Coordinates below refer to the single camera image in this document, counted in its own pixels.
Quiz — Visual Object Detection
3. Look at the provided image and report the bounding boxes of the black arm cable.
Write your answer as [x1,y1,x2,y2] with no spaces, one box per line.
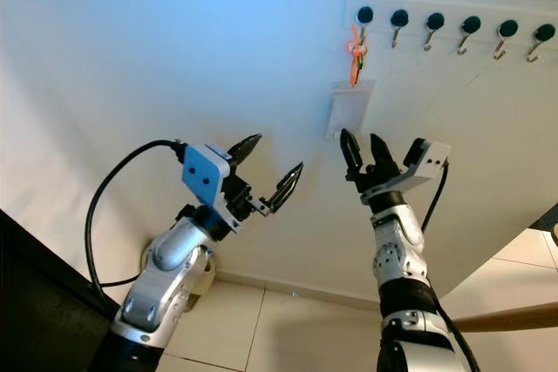
[84,139,189,290]
[420,163,451,232]

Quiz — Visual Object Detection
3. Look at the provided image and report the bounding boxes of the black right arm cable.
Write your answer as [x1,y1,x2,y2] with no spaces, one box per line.
[420,163,451,232]

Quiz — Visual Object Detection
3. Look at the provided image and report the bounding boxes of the black round metal hook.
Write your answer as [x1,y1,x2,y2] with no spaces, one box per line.
[423,12,446,51]
[354,6,375,47]
[389,9,411,49]
[493,20,519,61]
[457,16,483,56]
[528,24,556,64]

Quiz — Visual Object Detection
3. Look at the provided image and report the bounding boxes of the light wooden table leg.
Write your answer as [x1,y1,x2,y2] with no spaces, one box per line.
[453,301,558,335]

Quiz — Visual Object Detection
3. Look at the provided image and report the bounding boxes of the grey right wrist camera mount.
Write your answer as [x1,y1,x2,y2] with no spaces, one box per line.
[359,137,453,207]

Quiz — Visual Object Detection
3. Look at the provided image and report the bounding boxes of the white hook rail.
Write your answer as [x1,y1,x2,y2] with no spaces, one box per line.
[343,0,558,52]

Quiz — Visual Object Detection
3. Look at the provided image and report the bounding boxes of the keys with orange strap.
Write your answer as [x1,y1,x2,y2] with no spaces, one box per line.
[347,24,369,88]

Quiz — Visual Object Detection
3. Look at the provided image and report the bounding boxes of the blue white left wrist camera mount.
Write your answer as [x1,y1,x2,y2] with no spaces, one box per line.
[180,142,243,235]

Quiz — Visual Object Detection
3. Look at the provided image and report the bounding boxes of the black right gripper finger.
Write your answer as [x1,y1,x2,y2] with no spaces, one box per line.
[367,133,396,169]
[339,128,366,173]

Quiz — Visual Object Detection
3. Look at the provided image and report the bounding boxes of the clear plastic card holder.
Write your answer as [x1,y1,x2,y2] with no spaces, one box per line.
[324,78,376,140]

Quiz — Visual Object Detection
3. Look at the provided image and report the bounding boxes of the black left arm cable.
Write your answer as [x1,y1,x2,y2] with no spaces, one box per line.
[84,139,189,290]

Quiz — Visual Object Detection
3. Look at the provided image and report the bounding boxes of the black cabinet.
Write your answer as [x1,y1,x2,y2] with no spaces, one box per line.
[0,206,136,372]

